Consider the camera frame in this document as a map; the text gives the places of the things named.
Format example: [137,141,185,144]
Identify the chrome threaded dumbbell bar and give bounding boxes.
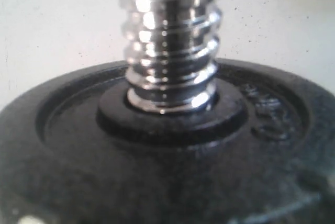
[120,0,222,114]

